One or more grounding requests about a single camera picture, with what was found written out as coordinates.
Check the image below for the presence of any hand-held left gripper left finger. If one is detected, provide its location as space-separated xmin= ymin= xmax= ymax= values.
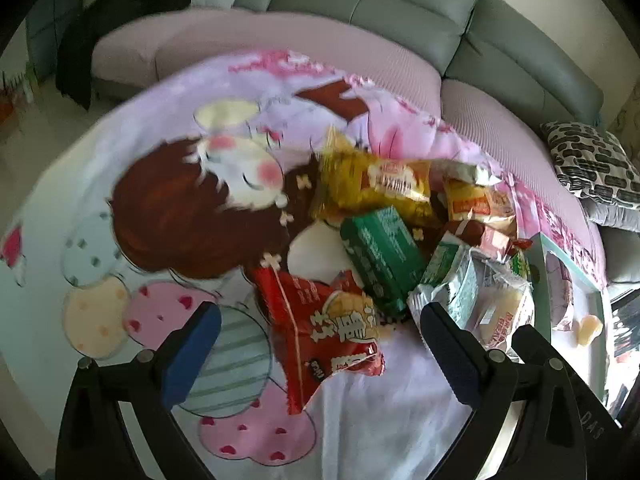
xmin=55 ymin=301 xmax=222 ymax=480

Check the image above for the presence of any yellow snack packet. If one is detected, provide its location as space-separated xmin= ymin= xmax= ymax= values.
xmin=309 ymin=127 xmax=443 ymax=228

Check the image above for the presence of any green snack packet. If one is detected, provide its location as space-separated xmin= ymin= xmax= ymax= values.
xmin=340 ymin=206 xmax=432 ymax=317

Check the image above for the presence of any printed cartoon blanket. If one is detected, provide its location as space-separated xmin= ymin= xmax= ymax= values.
xmin=0 ymin=50 xmax=608 ymax=480

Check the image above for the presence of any white crumpled snack packet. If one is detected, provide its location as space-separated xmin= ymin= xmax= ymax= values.
xmin=430 ymin=159 xmax=501 ymax=186

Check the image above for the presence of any yellow jelly cup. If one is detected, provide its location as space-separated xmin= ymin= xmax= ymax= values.
xmin=575 ymin=314 xmax=603 ymax=348

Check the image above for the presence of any white box with teal rim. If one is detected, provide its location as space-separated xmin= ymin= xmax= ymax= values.
xmin=525 ymin=232 xmax=618 ymax=396

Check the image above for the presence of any grey padded sofa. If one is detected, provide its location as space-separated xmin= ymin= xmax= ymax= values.
xmin=185 ymin=0 xmax=640 ymax=286

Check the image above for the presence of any dark red sausage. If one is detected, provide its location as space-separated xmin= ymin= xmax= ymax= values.
xmin=440 ymin=219 xmax=486 ymax=246

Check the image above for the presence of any white and green biscuit packet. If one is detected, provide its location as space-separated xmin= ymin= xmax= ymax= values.
xmin=407 ymin=240 xmax=483 ymax=333

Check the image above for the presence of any pink ribbed sofa cover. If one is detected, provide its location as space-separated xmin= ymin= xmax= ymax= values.
xmin=92 ymin=7 xmax=608 ymax=281

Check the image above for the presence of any small green candy packet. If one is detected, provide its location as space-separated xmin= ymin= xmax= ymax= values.
xmin=507 ymin=240 xmax=533 ymax=281

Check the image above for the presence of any black and white patterned pillow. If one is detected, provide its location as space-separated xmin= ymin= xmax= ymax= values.
xmin=540 ymin=120 xmax=640 ymax=206

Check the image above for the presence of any grey pillow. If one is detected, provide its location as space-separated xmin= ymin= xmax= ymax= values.
xmin=582 ymin=190 xmax=640 ymax=233

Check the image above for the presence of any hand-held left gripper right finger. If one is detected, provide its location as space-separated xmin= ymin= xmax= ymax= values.
xmin=419 ymin=301 xmax=588 ymax=480

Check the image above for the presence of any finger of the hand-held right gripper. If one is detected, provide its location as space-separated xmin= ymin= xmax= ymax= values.
xmin=511 ymin=324 xmax=563 ymax=367

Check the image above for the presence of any clear bread packet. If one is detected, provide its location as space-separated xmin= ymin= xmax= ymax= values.
xmin=470 ymin=257 xmax=536 ymax=361

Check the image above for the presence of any red snack packet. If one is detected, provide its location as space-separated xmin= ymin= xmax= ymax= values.
xmin=251 ymin=266 xmax=387 ymax=416

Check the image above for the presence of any teal cabinet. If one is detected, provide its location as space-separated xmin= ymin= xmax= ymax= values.
xmin=25 ymin=0 xmax=86 ymax=81

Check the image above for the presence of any small pink snack packet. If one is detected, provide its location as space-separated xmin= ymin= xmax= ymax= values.
xmin=477 ymin=227 xmax=516 ymax=261

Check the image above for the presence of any pink striped snack packet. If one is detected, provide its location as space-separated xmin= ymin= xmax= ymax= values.
xmin=542 ymin=250 xmax=576 ymax=333

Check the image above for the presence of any orange label snack packet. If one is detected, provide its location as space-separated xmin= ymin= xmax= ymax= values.
xmin=442 ymin=177 xmax=518 ymax=241

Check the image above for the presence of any dark clothing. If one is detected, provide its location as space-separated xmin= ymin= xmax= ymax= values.
xmin=52 ymin=0 xmax=201 ymax=111

